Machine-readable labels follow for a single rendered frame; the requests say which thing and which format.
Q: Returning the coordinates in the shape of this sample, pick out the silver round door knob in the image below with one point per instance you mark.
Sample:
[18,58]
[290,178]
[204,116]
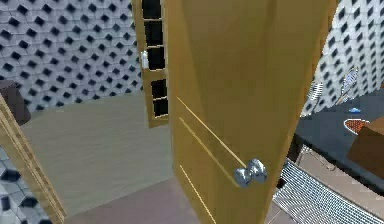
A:
[250,172]

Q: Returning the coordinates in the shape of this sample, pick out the black table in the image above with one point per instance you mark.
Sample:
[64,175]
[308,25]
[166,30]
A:
[330,133]

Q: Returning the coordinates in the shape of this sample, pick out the orange bowl with white rim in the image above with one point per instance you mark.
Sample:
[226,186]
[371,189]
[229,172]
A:
[354,125]

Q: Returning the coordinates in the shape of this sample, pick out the yellow wooden door frame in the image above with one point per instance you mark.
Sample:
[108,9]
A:
[23,156]

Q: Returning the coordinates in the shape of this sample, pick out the yellow glazed room door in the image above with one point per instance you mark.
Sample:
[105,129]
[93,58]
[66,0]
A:
[150,110]

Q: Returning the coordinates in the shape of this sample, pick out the brown cardboard box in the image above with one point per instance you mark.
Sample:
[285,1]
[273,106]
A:
[370,146]

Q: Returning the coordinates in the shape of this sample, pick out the small blue dish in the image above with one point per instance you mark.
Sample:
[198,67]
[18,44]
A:
[354,110]

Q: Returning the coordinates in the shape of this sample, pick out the dark brown cylindrical bin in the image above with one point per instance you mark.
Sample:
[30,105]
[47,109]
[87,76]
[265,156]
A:
[12,100]

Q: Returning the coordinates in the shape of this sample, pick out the yellow wooden room door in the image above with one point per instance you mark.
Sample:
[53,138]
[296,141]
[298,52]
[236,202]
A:
[240,83]

